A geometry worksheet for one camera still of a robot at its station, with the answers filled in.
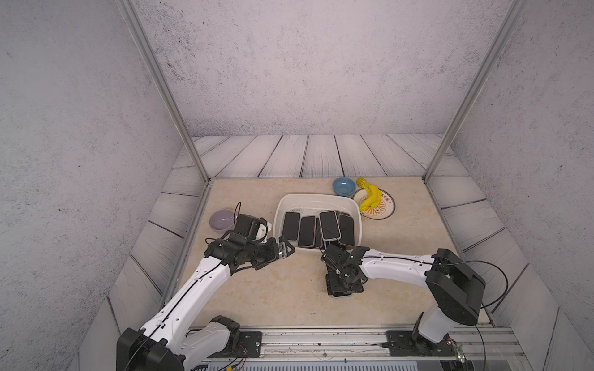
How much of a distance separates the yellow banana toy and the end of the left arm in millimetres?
454

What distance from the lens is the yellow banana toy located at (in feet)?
3.46

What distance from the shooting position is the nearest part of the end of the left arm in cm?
54
